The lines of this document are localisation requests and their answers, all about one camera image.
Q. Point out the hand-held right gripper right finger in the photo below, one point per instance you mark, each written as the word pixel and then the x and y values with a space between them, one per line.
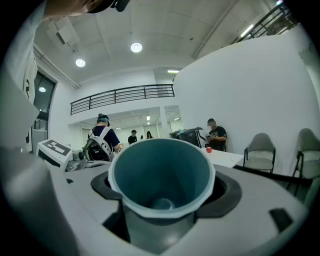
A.
pixel 250 200

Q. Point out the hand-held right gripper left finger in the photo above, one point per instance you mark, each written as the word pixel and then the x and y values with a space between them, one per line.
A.
pixel 82 200

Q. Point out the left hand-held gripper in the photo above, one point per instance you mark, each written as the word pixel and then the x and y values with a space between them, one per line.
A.
pixel 53 152

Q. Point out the teal cup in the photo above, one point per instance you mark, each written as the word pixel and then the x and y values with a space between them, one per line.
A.
pixel 160 175

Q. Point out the grey chair with black legs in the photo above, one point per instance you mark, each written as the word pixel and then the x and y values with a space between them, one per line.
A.
pixel 260 150
pixel 308 152

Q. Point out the red apple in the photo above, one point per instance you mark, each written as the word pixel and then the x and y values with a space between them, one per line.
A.
pixel 208 150

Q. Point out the black balcony railing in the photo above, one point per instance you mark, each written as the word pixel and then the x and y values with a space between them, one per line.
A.
pixel 120 96

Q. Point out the large black bin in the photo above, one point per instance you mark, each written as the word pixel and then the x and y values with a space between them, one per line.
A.
pixel 191 137

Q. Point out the dark window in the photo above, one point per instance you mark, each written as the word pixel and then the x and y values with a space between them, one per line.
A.
pixel 43 92

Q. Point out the round ceiling light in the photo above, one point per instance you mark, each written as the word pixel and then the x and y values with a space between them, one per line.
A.
pixel 136 47
pixel 80 62

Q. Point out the strip ceiling light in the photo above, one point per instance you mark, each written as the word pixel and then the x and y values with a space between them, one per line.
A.
pixel 173 71

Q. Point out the person's face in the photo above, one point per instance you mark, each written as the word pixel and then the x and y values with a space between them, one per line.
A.
pixel 67 7

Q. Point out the black stair railing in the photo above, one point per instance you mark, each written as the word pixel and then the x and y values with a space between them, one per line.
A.
pixel 270 22

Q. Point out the black head-worn camera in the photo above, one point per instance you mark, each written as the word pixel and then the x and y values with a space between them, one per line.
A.
pixel 117 5

